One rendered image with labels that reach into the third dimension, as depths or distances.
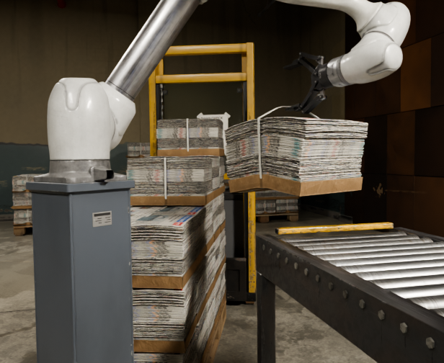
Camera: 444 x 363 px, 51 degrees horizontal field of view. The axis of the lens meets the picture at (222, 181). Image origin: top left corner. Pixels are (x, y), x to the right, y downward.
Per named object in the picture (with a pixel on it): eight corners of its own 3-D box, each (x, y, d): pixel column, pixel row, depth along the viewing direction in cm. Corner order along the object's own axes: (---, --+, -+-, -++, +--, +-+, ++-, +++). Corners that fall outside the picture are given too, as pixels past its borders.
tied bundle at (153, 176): (126, 207, 220) (125, 158, 219) (143, 201, 249) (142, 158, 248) (205, 207, 216) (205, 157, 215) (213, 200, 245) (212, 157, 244)
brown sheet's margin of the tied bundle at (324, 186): (263, 187, 148) (264, 173, 148) (325, 182, 165) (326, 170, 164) (299, 196, 136) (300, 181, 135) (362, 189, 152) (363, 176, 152)
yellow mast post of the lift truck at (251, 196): (243, 292, 331) (241, 42, 322) (243, 289, 340) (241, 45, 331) (256, 292, 330) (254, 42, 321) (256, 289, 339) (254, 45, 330)
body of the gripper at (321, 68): (326, 57, 139) (304, 65, 147) (327, 86, 139) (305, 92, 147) (343, 61, 144) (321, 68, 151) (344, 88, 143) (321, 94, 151)
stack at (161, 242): (81, 452, 168) (75, 223, 163) (159, 331, 284) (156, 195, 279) (187, 458, 164) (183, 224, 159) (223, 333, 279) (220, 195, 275)
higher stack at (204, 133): (159, 332, 283) (155, 119, 276) (170, 315, 313) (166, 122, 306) (222, 333, 279) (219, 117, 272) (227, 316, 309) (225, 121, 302)
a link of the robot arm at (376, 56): (352, 94, 137) (370, 65, 142) (398, 83, 124) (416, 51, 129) (332, 66, 132) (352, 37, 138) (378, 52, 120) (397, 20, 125)
